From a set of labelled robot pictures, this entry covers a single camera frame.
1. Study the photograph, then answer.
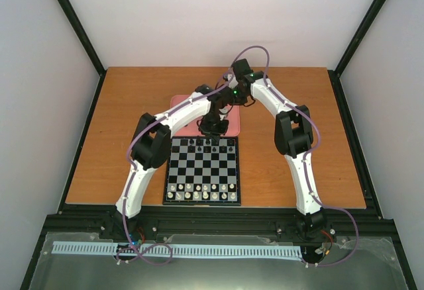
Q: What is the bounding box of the light blue cable duct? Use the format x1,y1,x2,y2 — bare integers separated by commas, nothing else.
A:
51,241,302,261

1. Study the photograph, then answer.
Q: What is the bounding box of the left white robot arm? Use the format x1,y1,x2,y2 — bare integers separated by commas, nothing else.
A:
114,85,233,239

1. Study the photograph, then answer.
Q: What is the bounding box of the pink tray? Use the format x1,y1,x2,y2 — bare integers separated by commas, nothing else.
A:
170,95,240,136

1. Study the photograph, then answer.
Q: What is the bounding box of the right black frame post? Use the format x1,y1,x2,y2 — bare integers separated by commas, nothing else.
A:
334,0,387,79

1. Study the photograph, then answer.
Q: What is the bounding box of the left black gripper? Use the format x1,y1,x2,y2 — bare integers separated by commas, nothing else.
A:
199,113,230,142

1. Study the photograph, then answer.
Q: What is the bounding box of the black aluminium frame base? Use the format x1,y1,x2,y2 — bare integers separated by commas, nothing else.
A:
21,70,416,289

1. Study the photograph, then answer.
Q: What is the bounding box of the black and grey chessboard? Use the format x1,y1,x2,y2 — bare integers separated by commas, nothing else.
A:
163,136,241,207

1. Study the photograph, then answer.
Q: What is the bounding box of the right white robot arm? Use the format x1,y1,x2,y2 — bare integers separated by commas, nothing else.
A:
230,59,326,241

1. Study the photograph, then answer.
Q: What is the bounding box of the black frame post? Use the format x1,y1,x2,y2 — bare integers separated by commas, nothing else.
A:
334,0,387,79
41,0,107,76

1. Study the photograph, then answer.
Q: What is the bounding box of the left black frame post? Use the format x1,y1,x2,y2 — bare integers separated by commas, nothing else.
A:
41,0,107,76

